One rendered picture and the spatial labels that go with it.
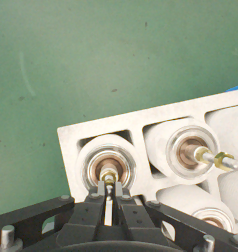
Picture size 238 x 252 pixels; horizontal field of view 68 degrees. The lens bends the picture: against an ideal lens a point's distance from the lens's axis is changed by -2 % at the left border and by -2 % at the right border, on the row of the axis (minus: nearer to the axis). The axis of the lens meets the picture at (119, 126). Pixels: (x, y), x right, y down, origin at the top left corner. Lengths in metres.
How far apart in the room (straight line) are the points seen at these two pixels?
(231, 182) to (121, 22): 0.48
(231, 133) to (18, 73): 0.52
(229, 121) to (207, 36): 0.36
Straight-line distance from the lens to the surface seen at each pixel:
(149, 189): 0.34
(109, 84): 0.51
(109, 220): 0.29
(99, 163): 0.25
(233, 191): 0.38
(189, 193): 0.33
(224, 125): 0.33
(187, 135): 0.26
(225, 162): 0.20
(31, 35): 0.60
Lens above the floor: 0.50
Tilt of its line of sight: 87 degrees down
